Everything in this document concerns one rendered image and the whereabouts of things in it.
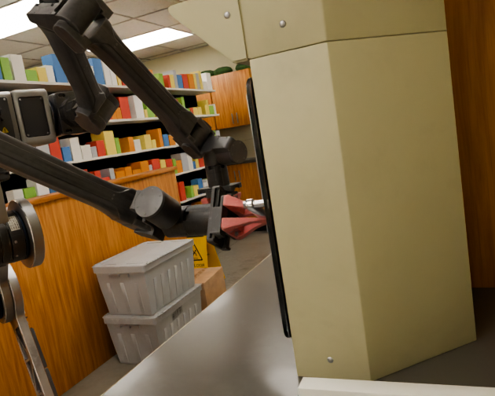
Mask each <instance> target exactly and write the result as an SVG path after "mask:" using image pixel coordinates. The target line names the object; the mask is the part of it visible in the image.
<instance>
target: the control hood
mask: <svg viewBox="0 0 495 396"><path fill-rule="evenodd" d="M168 12H169V13H170V15H171V16H172V17H173V18H175V19H176V20H177V21H179V22H180V23H181V24H183V25H184V26H186V27H187V28H188V29H189V30H190V31H192V32H193V33H194V34H196V35H197V36H198V37H200V38H201V39H203V40H204V41H205V42H206V43H207V44H208V45H210V46H211V47H213V48H214V49H215V50H217V51H218V52H219V53H220V54H221V55H223V56H224V57H226V58H227V59H228V60H229V61H231V62H232V63H236V64H244V65H249V66H250V60H251V59H250V58H249V53H248V44H247V38H246V33H245V27H244V18H243V12H242V7H241V1H240V0H188V1H185V2H181V3H178V4H175V5H171V6H170V8H169V9H168Z"/></svg>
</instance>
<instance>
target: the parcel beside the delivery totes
mask: <svg viewBox="0 0 495 396"><path fill-rule="evenodd" d="M194 278H195V284H201V288H202V290H201V291H200V296H201V310H202V311H203V310H204V309H205V308H206V307H208V306H209V305H210V304H211V303H213V302H214V301H215V300H216V299H217V298H218V297H219V296H220V295H222V294H223V293H224V292H226V283H225V278H224V273H223V269H222V266H218V267H208V268H195V269H194Z"/></svg>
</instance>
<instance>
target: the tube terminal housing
mask: <svg viewBox="0 0 495 396"><path fill-rule="evenodd" d="M240 1H241V7H242V12H243V18H244V27H245V33H246V38H247V47H248V53H249V58H250V59H251V60H250V66H251V76H252V81H253V87H254V92H255V101H256V107H257V113H258V122H259V127H260V133H261V138H262V147H263V153H264V158H265V164H266V173H267V179H268V184H269V194H270V199H271V204H272V210H273V220H274V225H275V230H276V236H277V246H278V251H279V256H280V266H281V272H282V277H283V282H284V292H285V297H286V303H287V308H288V318H289V323H290V329H291V338H292V343H293V349H294V354H295V363H296V369H297V375H298V376H307V377H317V378H328V379H342V380H370V381H373V380H377V379H379V378H381V377H384V376H387V375H390V374H391V373H394V372H397V371H399V370H402V369H405V368H407V367H409V366H411V365H415V364H417V363H420V362H422V361H425V360H427V359H429V358H432V357H435V356H437V355H439V354H443V353H445V352H447V351H450V350H453V349H455V348H457V347H461V346H463V345H465V344H467V343H471V342H473V341H475V340H476V331H475V315H474V307H473V298H472V290H471V274H470V266H469V257H468V242H467V233H466V225H465V216H464V201H463V192H462V184H461V176H460V160H459V151H458V143H457V127H456V119H455V111H454V102H453V86H452V78H451V70H450V61H449V46H448V37H447V29H446V13H445V5H444V0H240Z"/></svg>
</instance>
